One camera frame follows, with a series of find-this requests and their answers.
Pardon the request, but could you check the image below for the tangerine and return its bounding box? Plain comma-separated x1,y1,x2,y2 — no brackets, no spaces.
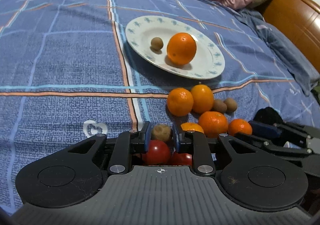
181,122,204,133
190,84,214,114
167,88,194,117
198,111,228,138
228,119,253,136

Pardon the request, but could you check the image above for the red cherry tomato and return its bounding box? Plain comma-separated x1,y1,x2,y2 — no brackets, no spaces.
142,140,171,166
170,152,193,166

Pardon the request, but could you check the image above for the brown longan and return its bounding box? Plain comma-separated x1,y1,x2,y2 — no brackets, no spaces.
224,98,238,113
151,124,172,143
212,99,227,114
150,37,163,51

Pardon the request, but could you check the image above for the large orange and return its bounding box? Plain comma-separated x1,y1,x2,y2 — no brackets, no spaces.
167,33,197,65

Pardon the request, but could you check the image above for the black cloth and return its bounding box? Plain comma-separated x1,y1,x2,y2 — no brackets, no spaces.
253,107,284,125

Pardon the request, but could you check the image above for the grey blue blanket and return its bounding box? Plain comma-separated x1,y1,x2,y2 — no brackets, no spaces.
234,9,319,96

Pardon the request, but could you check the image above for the white floral plate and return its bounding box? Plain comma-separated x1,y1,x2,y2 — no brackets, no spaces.
125,16,225,79

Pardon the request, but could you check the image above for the blue plaid bed sheet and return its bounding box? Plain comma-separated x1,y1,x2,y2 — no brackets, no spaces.
1,0,319,214

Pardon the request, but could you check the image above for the wooden headboard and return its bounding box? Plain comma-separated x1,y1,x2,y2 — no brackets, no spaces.
258,0,320,70

